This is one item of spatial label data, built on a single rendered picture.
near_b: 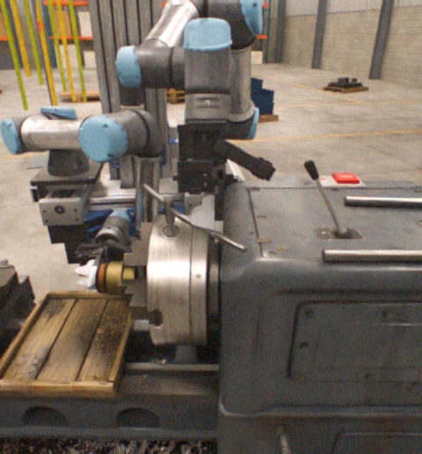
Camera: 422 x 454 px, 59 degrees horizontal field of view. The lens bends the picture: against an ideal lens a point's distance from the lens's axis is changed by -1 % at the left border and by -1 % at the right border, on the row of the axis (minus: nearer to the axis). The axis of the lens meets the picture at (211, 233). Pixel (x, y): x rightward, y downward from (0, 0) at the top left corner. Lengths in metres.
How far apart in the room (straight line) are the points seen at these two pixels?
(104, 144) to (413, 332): 0.81
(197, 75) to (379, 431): 0.88
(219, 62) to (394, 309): 0.54
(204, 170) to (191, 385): 0.55
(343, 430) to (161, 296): 0.54
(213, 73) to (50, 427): 0.95
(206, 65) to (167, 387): 0.72
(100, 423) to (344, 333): 0.66
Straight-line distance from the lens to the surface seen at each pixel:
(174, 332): 0.84
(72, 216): 1.38
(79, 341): 1.11
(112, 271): 0.93
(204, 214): 0.66
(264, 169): 0.65
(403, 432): 1.10
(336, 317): 0.77
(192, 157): 0.65
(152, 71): 0.76
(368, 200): 0.95
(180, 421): 1.07
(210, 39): 0.64
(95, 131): 1.02
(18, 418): 1.18
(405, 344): 0.87
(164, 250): 0.80
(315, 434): 1.04
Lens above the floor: 1.62
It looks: 28 degrees down
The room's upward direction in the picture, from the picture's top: straight up
